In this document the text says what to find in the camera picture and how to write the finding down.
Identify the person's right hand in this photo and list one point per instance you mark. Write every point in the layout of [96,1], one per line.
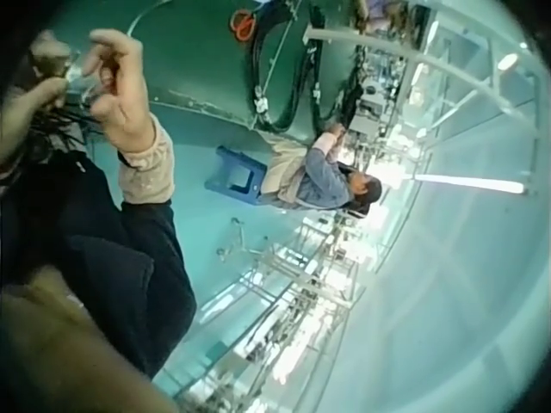
[129,99]

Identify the person's left hand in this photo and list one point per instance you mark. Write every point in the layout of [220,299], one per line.
[41,94]

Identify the person's left fingers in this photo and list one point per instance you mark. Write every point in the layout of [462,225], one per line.
[49,58]

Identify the person's right fingers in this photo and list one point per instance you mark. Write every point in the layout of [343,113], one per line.
[113,39]

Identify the clear shiny plastic piece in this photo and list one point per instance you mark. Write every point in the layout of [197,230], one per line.
[79,77]

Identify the blue plastic stool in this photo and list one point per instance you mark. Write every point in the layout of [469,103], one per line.
[234,172]

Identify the white tube light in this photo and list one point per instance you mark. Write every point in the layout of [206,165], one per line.
[469,183]

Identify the small wheeled metal frame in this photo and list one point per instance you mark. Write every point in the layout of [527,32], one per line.
[237,241]

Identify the white metal frame workstation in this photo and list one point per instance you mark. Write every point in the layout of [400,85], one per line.
[430,77]

